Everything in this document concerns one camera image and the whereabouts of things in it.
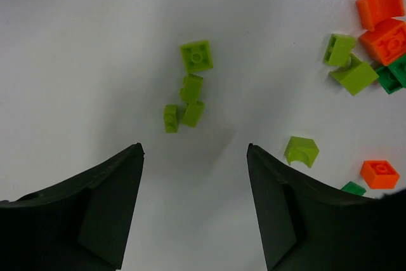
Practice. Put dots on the dark green small lego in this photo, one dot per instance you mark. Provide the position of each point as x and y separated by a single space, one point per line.
354 188

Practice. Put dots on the orange studded lego brick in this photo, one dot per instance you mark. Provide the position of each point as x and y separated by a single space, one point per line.
387 42

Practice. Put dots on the orange square lego brick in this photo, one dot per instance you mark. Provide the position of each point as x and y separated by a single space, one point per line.
379 174

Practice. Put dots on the lime flat lego plate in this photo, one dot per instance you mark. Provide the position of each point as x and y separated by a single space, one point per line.
196 56

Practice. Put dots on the lime arch upper right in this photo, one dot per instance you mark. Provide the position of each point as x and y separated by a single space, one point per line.
355 75

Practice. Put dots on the lime arch lego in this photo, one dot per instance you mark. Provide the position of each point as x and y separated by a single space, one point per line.
303 150

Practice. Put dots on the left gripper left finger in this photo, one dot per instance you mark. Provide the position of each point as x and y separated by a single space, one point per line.
81 223

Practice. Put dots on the orange slope lego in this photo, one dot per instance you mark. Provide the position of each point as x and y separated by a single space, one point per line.
373 12

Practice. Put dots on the lime narrow lego brick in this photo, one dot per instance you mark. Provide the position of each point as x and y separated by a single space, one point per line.
171 118

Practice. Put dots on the lime slope lego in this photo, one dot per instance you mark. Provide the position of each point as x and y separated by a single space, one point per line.
192 85

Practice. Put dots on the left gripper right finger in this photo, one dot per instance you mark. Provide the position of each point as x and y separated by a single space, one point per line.
305 224

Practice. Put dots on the lime lego brick pair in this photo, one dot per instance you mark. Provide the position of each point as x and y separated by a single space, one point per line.
192 113

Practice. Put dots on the lime brick upper right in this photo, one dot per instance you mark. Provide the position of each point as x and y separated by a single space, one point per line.
339 49

